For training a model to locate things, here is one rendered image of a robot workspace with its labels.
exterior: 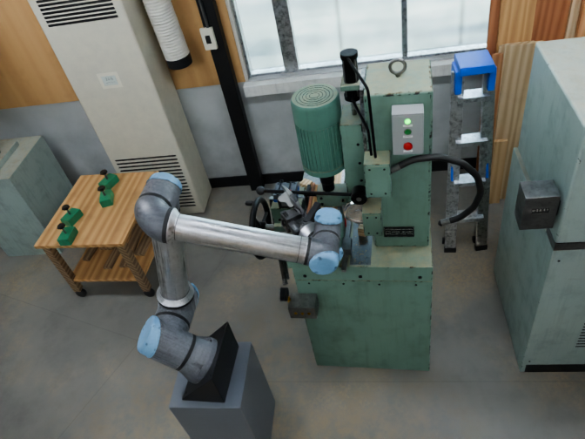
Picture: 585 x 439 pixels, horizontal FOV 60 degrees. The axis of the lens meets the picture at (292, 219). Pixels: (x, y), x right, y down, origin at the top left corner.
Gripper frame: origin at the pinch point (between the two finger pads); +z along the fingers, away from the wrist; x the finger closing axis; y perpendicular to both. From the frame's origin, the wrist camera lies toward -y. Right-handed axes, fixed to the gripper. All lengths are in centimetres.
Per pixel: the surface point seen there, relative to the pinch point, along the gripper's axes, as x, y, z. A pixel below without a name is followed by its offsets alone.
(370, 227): 4.4, -20.7, -28.1
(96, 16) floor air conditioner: -25, 22, 160
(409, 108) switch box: -44, -32, -29
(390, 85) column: -47, -32, -19
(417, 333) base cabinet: 69, -39, -46
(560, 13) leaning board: -16, -188, 26
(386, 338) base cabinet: 76, -28, -37
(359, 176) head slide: -9.4, -25.0, -14.3
